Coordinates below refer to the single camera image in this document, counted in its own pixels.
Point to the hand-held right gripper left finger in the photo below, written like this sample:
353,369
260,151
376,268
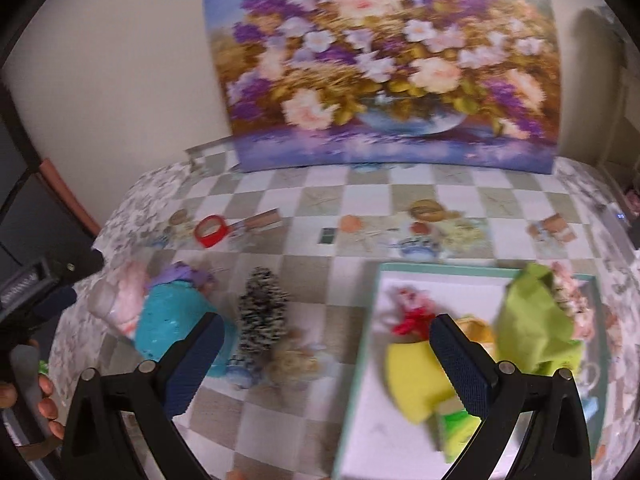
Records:
195,365

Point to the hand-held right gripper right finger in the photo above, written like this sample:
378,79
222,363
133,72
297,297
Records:
460,365

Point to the yellow rectangular sponge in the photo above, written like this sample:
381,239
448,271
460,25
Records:
415,380

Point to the white tray with mint rim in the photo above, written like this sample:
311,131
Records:
370,410

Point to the teal soft cube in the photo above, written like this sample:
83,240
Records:
165,325

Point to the purple soft toy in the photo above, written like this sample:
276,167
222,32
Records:
185,275

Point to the person's left hand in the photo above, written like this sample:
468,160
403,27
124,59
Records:
49,407

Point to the pink red fabric flower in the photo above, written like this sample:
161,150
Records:
412,310

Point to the dark cabinet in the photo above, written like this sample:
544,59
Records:
30,200

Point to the reddish brown wooden bar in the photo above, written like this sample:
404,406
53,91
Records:
67,195

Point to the pink striped fluffy cloth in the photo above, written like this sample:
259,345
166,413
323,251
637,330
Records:
130,290

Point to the black white speckled fluffy cloth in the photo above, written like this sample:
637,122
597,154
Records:
260,315

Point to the green cloth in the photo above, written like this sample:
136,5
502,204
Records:
535,320

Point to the beige fluffy cloth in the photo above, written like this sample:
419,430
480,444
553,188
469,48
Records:
295,362

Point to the red tape roll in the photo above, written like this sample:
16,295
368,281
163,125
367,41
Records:
212,230

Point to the checked plastic table cover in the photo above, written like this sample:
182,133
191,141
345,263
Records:
310,270

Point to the small dark green square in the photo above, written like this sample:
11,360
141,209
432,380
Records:
327,236

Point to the dark object with light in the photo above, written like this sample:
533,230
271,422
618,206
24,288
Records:
622,215

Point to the flower painting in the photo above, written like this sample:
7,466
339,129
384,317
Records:
380,60

